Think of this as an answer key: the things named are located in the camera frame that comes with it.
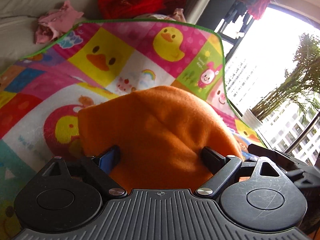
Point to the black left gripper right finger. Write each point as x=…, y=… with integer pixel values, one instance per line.
x=224, y=170

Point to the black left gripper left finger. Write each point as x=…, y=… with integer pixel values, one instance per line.
x=97, y=172

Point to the orange fleece garment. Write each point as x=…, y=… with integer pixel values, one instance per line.
x=160, y=133

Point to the hanging red clothes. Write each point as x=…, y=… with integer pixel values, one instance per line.
x=256, y=8

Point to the potted green plant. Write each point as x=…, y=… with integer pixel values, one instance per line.
x=301, y=85

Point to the colourful cartoon play mat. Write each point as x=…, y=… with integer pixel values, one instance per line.
x=97, y=61

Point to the pink crumpled baby garment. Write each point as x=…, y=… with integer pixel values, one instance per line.
x=56, y=23

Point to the small pink object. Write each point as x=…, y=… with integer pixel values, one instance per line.
x=178, y=15

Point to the grey covered sofa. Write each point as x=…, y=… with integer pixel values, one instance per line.
x=19, y=23

